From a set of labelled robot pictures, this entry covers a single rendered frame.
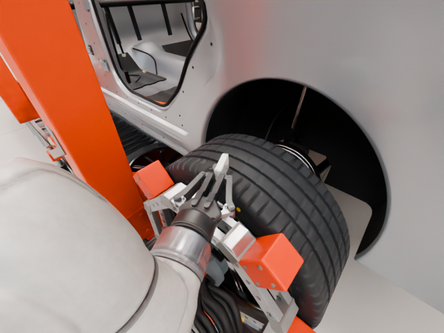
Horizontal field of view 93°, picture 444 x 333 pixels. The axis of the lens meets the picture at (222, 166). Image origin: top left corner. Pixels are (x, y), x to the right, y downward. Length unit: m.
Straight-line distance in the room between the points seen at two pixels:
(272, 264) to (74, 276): 0.31
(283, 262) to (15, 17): 0.74
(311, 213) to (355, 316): 1.27
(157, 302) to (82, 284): 0.09
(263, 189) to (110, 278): 0.37
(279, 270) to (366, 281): 1.50
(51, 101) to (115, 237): 0.57
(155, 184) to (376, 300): 1.60
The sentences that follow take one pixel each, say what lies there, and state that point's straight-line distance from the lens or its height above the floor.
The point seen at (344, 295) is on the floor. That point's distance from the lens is 1.79.
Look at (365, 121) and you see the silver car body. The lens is 0.66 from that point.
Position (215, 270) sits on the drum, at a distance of 0.68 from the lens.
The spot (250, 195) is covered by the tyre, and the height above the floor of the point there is 1.17.
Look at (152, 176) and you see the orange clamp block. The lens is 0.64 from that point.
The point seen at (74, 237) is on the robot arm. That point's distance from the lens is 0.19.
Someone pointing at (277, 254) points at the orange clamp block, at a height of 1.16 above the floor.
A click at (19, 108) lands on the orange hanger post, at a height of 0.66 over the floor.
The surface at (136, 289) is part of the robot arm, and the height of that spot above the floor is 1.31.
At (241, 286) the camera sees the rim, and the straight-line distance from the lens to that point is 0.91.
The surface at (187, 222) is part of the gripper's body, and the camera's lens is 0.35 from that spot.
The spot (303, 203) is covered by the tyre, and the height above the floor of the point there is 1.13.
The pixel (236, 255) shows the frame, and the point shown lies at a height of 1.11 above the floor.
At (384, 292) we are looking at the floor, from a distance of 1.93.
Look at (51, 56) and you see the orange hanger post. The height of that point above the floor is 1.39.
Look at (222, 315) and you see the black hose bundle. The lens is 0.49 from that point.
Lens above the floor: 1.52
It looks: 41 degrees down
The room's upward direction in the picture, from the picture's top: straight up
